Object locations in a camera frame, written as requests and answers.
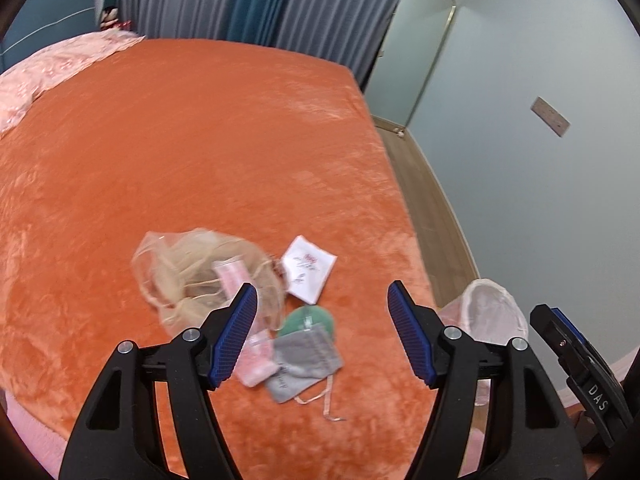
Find grey fabric pouch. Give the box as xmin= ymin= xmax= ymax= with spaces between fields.
xmin=264 ymin=325 xmax=344 ymax=403

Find thin pink ribbon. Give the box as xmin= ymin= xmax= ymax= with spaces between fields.
xmin=295 ymin=375 xmax=348 ymax=423

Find green round pad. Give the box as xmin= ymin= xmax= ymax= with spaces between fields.
xmin=277 ymin=306 xmax=337 ymax=338

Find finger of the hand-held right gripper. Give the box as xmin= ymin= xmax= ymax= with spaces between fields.
xmin=552 ymin=308 xmax=601 ymax=366
xmin=530 ymin=304 xmax=576 ymax=381

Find brown wall socket plate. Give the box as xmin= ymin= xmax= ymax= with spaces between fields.
xmin=531 ymin=96 xmax=571 ymax=137

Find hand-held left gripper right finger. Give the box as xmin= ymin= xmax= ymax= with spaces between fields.
xmin=387 ymin=280 xmax=586 ymax=480

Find bin with white bag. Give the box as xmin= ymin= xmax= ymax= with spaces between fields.
xmin=440 ymin=278 xmax=530 ymax=406

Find pink floral quilt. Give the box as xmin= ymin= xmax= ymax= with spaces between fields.
xmin=0 ymin=31 xmax=146 ymax=136

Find grey curtain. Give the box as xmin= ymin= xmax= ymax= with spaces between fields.
xmin=270 ymin=0 xmax=436 ymax=81
xmin=120 ymin=0 xmax=251 ymax=43

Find blue curtain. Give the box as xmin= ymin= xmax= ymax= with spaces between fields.
xmin=227 ymin=0 xmax=301 ymax=46

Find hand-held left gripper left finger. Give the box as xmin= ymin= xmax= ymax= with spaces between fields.
xmin=59 ymin=282 xmax=259 ymax=480

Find beige mesh drawstring bag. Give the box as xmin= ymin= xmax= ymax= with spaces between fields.
xmin=131 ymin=227 xmax=286 ymax=338

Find pink tube packet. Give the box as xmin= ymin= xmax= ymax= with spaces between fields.
xmin=212 ymin=256 xmax=248 ymax=301

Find white square packet red print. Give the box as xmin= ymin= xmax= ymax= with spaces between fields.
xmin=280 ymin=234 xmax=338 ymax=307

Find pink soft packet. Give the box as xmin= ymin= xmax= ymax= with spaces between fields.
xmin=235 ymin=330 xmax=280 ymax=388

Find blue-grey padded headboard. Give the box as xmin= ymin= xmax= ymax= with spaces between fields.
xmin=0 ymin=0 xmax=108 ymax=66

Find gold-framed standing mirror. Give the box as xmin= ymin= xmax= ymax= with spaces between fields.
xmin=362 ymin=0 xmax=457 ymax=133

